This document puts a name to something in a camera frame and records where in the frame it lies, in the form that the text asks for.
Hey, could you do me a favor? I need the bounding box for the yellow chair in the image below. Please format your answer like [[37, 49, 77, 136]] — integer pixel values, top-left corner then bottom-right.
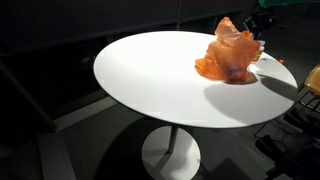
[[297, 63, 320, 113]]

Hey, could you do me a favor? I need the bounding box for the green object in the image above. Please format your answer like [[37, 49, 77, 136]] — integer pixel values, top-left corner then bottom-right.
[[259, 0, 320, 8]]

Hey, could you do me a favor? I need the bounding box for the white table pedestal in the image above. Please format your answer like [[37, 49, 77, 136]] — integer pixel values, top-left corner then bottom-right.
[[141, 124, 202, 180]]

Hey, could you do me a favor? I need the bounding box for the orange plastic bag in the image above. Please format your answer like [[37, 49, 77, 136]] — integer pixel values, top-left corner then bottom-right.
[[194, 16, 261, 83]]

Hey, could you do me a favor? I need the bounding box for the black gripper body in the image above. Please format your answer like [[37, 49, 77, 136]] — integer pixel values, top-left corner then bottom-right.
[[247, 8, 276, 40]]

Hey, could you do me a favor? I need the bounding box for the orange and white bottle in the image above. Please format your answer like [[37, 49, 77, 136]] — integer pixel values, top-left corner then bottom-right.
[[252, 39, 267, 63]]

